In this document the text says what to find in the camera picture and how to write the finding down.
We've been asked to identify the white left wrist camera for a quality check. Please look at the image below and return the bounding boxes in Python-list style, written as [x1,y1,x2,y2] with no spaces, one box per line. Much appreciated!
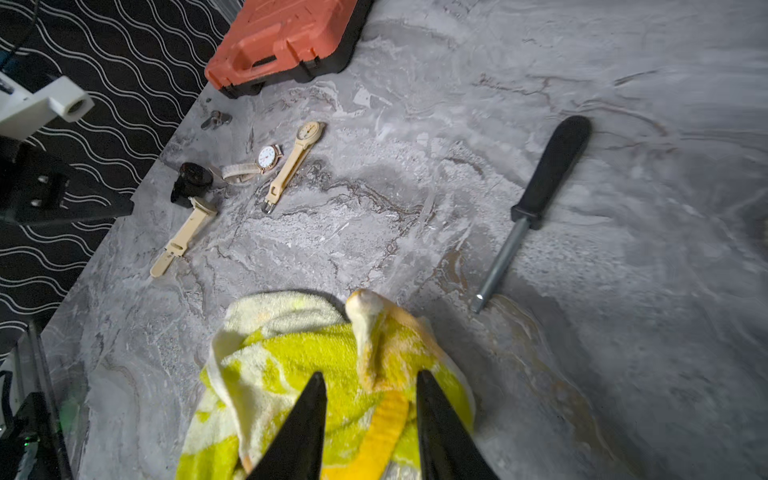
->
[1,73,94,141]

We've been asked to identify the white dial watch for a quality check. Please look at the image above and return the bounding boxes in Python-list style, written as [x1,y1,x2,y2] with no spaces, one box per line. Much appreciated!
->
[221,144,283,184]

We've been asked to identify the red plastic tool case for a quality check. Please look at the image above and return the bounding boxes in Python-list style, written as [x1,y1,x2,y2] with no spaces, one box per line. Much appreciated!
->
[204,0,373,99]

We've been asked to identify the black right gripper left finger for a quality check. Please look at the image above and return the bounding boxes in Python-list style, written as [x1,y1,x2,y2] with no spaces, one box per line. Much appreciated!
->
[247,372,327,480]

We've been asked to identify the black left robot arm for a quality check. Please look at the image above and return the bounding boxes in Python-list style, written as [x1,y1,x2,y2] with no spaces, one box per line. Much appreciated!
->
[1,137,134,479]

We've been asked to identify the yellow green white towel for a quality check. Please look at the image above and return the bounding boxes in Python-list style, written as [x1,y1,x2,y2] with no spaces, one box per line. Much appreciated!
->
[175,289,476,480]

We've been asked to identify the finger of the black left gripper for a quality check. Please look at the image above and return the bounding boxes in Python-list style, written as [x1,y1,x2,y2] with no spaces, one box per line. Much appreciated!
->
[1,143,134,226]

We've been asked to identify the small metal clasp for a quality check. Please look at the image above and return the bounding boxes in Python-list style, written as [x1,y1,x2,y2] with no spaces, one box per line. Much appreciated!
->
[201,110,233,130]

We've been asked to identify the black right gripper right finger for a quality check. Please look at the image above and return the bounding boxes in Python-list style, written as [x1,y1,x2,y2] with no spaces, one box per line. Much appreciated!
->
[416,370,498,479]

